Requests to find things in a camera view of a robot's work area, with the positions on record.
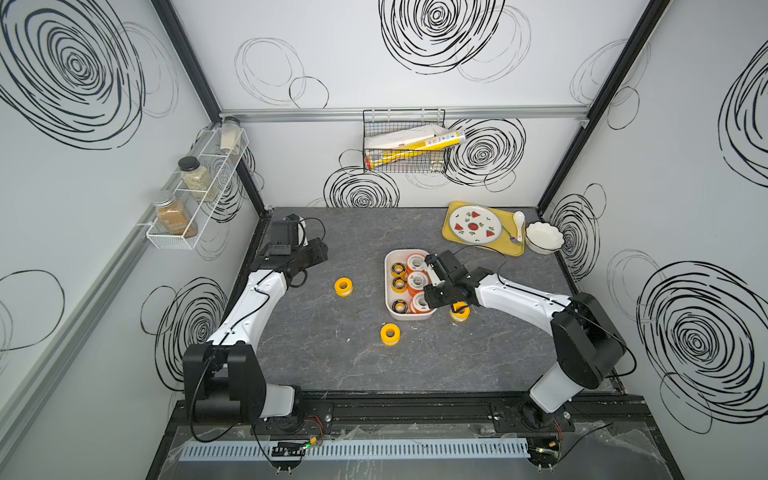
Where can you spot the spice jar black lid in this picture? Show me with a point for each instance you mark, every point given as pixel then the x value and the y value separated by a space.
pixel 197 179

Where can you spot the white slotted cable duct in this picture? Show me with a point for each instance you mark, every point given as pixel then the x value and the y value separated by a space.
pixel 388 449

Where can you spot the watermelon pattern plate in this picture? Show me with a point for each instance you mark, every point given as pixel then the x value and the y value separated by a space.
pixel 474 225

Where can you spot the white spoon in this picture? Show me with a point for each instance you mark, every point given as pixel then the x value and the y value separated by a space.
pixel 519 221

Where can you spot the white plastic storage box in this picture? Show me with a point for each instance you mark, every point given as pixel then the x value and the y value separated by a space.
pixel 399 255

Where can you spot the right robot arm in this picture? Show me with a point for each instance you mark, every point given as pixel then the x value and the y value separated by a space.
pixel 587 343

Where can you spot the spice jar brown contents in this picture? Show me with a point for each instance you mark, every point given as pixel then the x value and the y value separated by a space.
pixel 173 214

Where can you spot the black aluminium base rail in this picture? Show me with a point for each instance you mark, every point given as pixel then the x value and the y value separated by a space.
pixel 332 412

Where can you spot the yellow white box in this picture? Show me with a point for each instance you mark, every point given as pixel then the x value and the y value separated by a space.
pixel 426 141

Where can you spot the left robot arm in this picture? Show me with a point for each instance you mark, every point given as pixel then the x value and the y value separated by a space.
pixel 223 380

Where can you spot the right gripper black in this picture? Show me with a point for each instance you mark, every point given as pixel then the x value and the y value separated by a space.
pixel 429 297

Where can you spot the spice jar pale contents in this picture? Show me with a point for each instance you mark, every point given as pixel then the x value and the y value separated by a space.
pixel 229 133

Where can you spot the white wire spice rack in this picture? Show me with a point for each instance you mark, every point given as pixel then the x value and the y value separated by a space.
pixel 214 219

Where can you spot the yellow sealing tape roll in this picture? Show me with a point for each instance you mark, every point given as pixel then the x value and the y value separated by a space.
pixel 344 287
pixel 459 313
pixel 390 334

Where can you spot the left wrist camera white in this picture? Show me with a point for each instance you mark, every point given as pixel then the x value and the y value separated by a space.
pixel 295 230

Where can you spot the black wire wall basket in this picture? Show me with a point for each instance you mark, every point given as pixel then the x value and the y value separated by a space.
pixel 377 122

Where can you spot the orange sealing tape roll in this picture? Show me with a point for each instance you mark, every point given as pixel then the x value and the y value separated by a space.
pixel 416 282
pixel 415 263
pixel 418 305

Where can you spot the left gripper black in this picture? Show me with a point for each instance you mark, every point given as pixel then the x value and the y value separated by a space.
pixel 317 253

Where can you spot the yellow black tape roll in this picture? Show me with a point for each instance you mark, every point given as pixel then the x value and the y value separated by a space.
pixel 399 285
pixel 400 307
pixel 398 270

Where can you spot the yellow tray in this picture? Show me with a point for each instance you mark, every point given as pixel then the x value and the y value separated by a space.
pixel 504 244

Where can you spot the white scalloped bowl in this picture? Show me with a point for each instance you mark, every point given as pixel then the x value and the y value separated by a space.
pixel 543 238

